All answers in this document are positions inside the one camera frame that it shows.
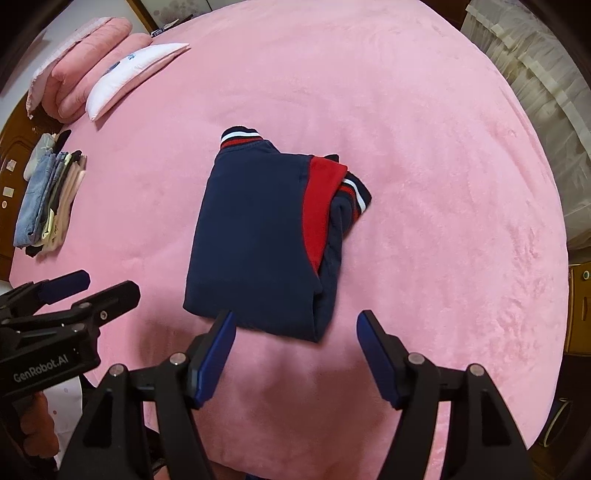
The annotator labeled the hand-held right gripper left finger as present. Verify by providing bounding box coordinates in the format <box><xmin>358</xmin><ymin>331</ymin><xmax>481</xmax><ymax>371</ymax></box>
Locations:
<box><xmin>58</xmin><ymin>309</ymin><xmax>238</xmax><ymax>480</ymax></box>

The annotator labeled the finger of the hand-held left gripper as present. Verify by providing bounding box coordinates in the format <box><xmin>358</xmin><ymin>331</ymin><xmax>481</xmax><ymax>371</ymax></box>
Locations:
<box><xmin>9</xmin><ymin>280</ymin><xmax>141</xmax><ymax>342</ymax></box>
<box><xmin>0</xmin><ymin>270</ymin><xmax>92</xmax><ymax>320</ymax></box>

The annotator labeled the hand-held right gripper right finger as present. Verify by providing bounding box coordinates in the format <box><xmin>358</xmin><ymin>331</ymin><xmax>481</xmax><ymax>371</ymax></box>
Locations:
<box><xmin>356</xmin><ymin>310</ymin><xmax>536</xmax><ymax>480</ymax></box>

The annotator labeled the navy and red sweater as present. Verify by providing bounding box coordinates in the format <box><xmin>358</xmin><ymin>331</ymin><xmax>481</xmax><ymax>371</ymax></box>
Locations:
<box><xmin>182</xmin><ymin>124</ymin><xmax>372</xmax><ymax>343</ymax></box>

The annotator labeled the stack of folded clothes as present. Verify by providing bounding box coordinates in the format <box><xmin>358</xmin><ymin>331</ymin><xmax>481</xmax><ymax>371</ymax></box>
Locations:
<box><xmin>13</xmin><ymin>130</ymin><xmax>88</xmax><ymax>258</ymax></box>

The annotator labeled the person's left hand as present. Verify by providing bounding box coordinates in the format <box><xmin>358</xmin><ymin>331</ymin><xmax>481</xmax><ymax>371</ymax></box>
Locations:
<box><xmin>16</xmin><ymin>391</ymin><xmax>63</xmax><ymax>474</ymax></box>

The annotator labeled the white dotted clothing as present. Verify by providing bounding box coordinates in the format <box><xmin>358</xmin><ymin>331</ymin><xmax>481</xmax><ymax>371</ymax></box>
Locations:
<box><xmin>44</xmin><ymin>376</ymin><xmax>86</xmax><ymax>455</ymax></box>

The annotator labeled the wooden headboard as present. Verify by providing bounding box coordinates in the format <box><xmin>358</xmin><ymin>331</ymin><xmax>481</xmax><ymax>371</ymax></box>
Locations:
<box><xmin>0</xmin><ymin>88</ymin><xmax>47</xmax><ymax>282</ymax></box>

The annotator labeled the dark round object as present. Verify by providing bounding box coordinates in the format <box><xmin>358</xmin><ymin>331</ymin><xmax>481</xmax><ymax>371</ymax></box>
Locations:
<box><xmin>539</xmin><ymin>396</ymin><xmax>574</xmax><ymax>449</ymax></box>

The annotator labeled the pink folded quilt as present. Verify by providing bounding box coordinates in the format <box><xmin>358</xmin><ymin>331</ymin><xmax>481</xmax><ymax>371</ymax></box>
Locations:
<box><xmin>25</xmin><ymin>16</ymin><xmax>153</xmax><ymax>124</ymax></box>

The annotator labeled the wooden nightstand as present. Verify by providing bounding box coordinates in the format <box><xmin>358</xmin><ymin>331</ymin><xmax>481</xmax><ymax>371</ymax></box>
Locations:
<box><xmin>561</xmin><ymin>263</ymin><xmax>591</xmax><ymax>357</ymax></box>

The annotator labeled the white pillow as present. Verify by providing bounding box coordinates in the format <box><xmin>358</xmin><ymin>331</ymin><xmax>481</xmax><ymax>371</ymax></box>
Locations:
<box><xmin>85</xmin><ymin>42</ymin><xmax>191</xmax><ymax>122</ymax></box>

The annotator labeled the pink bed blanket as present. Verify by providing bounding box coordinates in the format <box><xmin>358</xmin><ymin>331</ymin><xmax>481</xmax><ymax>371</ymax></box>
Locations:
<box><xmin>7</xmin><ymin>0</ymin><xmax>571</xmax><ymax>480</ymax></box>

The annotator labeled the cream curtain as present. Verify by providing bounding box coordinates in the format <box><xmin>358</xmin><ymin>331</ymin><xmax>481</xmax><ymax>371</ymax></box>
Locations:
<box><xmin>459</xmin><ymin>0</ymin><xmax>591</xmax><ymax>250</ymax></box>

